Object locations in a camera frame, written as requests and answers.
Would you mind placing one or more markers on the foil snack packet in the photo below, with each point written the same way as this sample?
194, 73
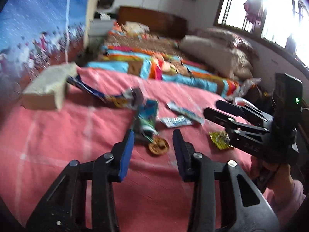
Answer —
147, 116

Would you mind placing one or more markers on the yellow snack packet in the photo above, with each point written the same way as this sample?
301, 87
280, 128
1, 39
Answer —
221, 140

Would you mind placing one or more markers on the pink hanging garment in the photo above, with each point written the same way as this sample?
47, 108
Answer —
253, 12

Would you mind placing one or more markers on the person's right forearm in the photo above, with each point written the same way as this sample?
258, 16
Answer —
289, 203

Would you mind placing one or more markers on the white nightstand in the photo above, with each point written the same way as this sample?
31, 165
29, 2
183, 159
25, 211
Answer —
101, 29

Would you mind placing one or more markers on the brown wooden headboard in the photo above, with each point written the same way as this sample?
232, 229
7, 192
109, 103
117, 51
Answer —
157, 21

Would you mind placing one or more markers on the pink checked bed sheet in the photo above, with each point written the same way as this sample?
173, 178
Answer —
72, 137

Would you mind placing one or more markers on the folded beige quilt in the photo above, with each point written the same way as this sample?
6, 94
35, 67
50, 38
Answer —
217, 55

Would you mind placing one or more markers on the person's right hand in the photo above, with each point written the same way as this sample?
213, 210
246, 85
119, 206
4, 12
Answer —
282, 176

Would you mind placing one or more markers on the long dark blue snack wrapper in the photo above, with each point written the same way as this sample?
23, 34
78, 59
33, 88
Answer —
96, 93

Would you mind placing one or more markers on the white tissue box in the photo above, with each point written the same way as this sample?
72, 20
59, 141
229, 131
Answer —
104, 16

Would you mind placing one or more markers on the white blue candy wrapper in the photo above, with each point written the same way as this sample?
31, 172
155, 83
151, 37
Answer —
176, 121
185, 112

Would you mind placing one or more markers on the red plastic bucket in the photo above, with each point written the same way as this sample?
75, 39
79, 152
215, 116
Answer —
242, 101

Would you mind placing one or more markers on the barred window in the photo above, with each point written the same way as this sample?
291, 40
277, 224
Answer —
277, 9

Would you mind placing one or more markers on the white plastic bag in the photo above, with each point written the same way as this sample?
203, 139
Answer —
248, 85

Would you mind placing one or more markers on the blue polka dot fabric wardrobe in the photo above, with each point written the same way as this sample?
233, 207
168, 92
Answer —
36, 17

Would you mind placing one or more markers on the crumpled plastic bag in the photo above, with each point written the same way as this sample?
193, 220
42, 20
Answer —
136, 27

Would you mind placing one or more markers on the thick old book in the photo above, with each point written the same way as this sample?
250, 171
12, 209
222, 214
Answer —
45, 89

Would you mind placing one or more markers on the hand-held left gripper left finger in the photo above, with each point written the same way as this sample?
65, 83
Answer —
126, 154

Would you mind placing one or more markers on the brown apple core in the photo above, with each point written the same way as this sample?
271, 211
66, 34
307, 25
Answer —
158, 147

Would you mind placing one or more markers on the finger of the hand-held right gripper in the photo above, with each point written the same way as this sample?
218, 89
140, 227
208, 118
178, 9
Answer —
217, 116
241, 111

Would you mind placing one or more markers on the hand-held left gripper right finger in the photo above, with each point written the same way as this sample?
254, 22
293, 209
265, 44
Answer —
179, 154

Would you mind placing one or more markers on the colourful patterned bed sheet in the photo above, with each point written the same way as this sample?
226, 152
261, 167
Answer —
144, 55

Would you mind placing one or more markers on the floral pillow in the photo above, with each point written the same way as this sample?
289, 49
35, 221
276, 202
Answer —
231, 40

